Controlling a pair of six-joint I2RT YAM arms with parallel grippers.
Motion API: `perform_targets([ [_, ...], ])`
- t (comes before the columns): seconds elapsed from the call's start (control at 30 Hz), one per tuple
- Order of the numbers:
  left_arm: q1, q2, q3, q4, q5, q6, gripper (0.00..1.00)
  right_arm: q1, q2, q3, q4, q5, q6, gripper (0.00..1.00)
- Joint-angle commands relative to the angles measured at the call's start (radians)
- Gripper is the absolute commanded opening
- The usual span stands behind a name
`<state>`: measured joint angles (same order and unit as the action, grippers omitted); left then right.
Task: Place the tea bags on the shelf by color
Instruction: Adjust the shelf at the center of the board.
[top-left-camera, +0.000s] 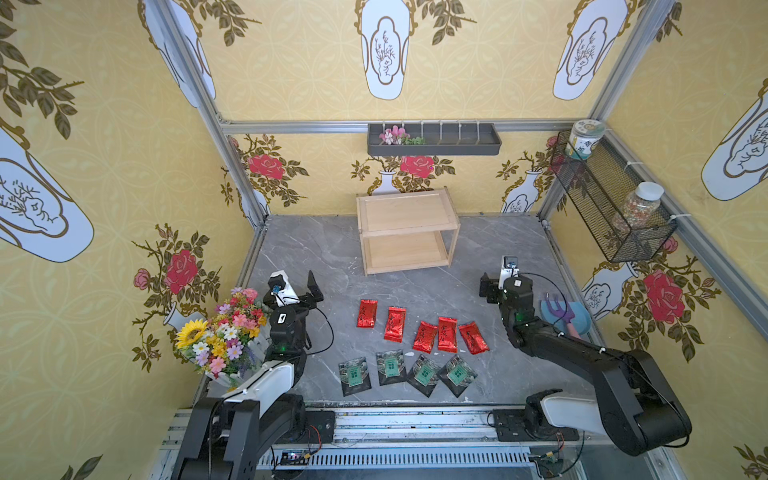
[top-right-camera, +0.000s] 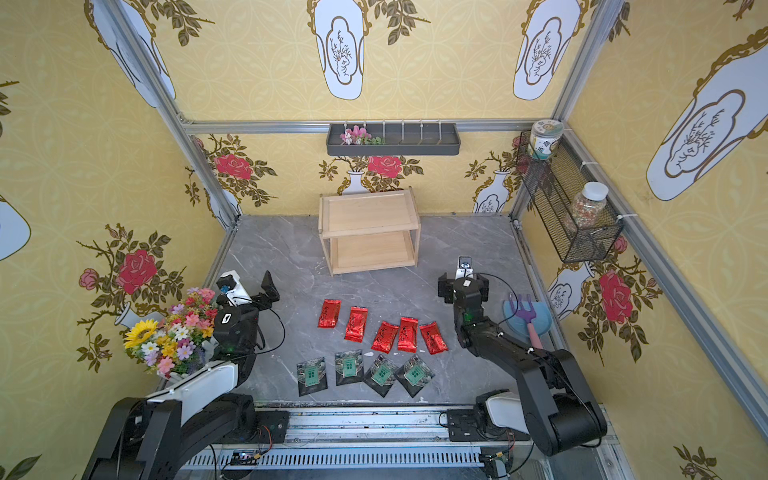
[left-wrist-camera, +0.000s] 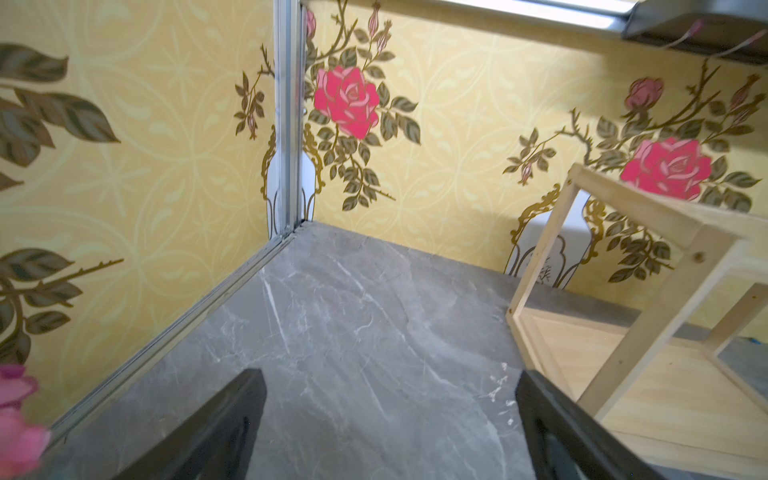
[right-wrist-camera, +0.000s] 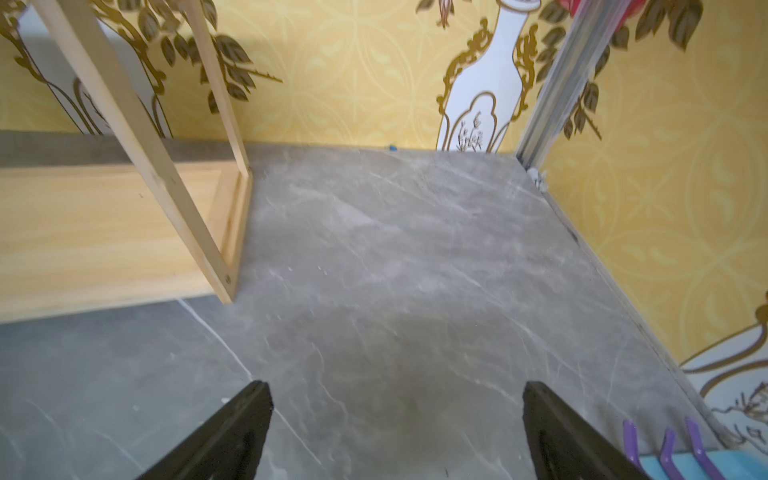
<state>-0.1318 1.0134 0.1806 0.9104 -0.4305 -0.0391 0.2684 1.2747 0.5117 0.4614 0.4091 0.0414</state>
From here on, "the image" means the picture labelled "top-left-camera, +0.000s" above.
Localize red tea bag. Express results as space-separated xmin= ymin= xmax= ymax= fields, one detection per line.
xmin=384 ymin=307 xmax=407 ymax=343
xmin=356 ymin=299 xmax=378 ymax=328
xmin=413 ymin=321 xmax=438 ymax=354
xmin=459 ymin=322 xmax=490 ymax=355
xmin=437 ymin=317 xmax=458 ymax=353

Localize left small circuit board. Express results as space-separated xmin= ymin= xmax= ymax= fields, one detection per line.
xmin=278 ymin=450 xmax=312 ymax=468

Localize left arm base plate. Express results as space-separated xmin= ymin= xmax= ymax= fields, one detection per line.
xmin=259 ymin=410 xmax=336 ymax=447

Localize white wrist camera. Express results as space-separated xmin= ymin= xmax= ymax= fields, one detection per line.
xmin=264 ymin=270 xmax=299 ymax=309
xmin=498 ymin=255 xmax=519 ymax=290

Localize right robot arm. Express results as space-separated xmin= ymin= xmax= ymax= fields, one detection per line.
xmin=479 ymin=274 xmax=692 ymax=456

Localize purple pink garden fork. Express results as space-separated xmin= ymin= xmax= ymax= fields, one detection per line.
xmin=544 ymin=294 xmax=580 ymax=339

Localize small circuit board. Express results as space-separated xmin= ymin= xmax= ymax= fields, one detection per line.
xmin=529 ymin=455 xmax=564 ymax=479
xmin=278 ymin=450 xmax=312 ymax=468

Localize right small circuit board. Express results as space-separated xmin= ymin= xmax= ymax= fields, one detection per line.
xmin=529 ymin=455 xmax=564 ymax=479

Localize wooden two-tier shelf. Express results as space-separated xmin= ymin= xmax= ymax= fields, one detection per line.
xmin=357 ymin=188 xmax=461 ymax=275

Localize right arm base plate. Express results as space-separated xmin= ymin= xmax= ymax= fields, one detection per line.
xmin=486 ymin=409 xmax=580 ymax=442

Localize grey wall tray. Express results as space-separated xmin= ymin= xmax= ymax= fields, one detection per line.
xmin=367 ymin=121 xmax=502 ymax=157

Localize black wire wall basket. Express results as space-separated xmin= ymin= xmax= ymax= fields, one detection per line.
xmin=551 ymin=131 xmax=678 ymax=263

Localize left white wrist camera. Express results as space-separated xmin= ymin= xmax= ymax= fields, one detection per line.
xmin=264 ymin=270 xmax=299 ymax=309

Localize green tea bag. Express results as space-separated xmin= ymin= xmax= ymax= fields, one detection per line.
xmin=438 ymin=355 xmax=478 ymax=398
xmin=407 ymin=354 xmax=439 ymax=398
xmin=339 ymin=357 xmax=372 ymax=396
xmin=376 ymin=350 xmax=407 ymax=386

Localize white patterned jar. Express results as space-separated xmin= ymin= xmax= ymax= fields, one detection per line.
xmin=564 ymin=119 xmax=606 ymax=160

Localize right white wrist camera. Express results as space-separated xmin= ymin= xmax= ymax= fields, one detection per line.
xmin=498 ymin=255 xmax=519 ymax=290

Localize colourful flower bouquet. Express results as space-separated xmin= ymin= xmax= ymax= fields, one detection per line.
xmin=175 ymin=288 xmax=272 ymax=390

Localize clear jar white lid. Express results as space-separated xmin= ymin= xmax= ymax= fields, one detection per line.
xmin=611 ymin=182 xmax=665 ymax=234

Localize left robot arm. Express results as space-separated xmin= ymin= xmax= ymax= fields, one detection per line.
xmin=171 ymin=271 xmax=324 ymax=479

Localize small pink flowers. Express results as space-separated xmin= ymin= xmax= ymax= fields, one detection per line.
xmin=379 ymin=125 xmax=425 ymax=145

